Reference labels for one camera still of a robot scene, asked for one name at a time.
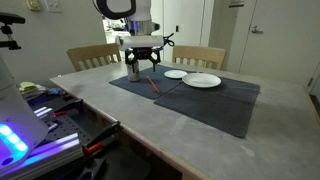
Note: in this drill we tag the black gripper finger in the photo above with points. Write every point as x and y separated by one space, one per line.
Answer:
129 59
156 58

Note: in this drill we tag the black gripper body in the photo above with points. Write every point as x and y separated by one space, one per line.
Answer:
143 53

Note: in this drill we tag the orange red drinking straw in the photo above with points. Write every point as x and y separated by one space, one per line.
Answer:
153 85

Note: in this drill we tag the white robot base blue lights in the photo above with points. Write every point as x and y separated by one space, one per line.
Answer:
16 110

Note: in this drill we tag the red silver drink can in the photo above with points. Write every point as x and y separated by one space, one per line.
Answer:
133 76

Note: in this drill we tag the small white plate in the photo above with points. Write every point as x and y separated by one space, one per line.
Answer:
175 74

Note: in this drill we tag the white kitchen range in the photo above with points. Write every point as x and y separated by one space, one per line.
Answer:
115 38

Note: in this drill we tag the dark blue cloth mat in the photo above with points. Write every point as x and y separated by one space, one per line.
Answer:
143 88
213 106

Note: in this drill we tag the black door latch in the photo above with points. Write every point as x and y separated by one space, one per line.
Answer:
177 28

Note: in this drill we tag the light wooden slat-back chair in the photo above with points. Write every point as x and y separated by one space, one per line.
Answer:
93 51
200 53

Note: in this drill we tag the white door with black latch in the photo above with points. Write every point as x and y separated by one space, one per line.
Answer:
186 20

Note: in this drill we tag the large white plate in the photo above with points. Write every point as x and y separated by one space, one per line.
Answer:
201 80

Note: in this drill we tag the small blue item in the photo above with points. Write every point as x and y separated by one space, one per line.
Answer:
55 91

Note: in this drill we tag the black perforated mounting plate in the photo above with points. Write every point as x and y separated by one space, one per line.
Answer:
70 128

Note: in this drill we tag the short aluminium extrusion profile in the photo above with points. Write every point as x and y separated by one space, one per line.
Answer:
43 111

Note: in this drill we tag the yellow green folded cloth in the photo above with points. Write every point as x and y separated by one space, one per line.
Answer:
27 86

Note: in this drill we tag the black trigger clamp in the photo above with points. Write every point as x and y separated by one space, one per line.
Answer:
91 168

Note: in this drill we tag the white door with lever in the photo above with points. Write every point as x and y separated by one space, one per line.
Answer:
286 40

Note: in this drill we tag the white wall switch plate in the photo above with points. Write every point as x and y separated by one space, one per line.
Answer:
53 5

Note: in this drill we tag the grey wall sign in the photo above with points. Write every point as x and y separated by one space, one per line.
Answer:
236 3

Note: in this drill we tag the beige wall thermostat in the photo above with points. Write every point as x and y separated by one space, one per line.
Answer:
33 4

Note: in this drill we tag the long aluminium extrusion rail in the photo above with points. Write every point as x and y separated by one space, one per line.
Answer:
50 150

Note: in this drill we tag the black camera on stand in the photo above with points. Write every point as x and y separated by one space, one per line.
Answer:
10 19

